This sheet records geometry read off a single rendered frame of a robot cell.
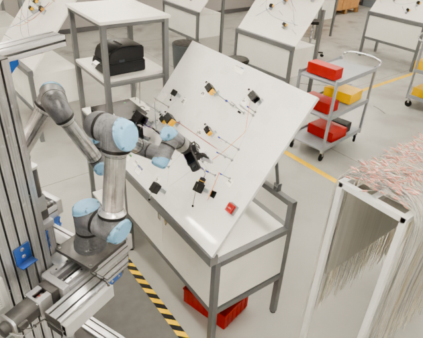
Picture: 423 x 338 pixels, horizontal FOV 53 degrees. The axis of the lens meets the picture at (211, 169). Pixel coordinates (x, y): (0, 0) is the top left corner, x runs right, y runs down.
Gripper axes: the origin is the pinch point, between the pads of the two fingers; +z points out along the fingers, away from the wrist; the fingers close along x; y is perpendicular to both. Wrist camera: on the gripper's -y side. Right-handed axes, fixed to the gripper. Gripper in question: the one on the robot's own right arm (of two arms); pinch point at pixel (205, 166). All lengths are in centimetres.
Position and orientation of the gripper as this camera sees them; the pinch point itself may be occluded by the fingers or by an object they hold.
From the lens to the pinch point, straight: 221.1
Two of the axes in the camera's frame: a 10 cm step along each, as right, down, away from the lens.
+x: -8.5, 4.3, 3.1
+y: -2.1, -8.0, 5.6
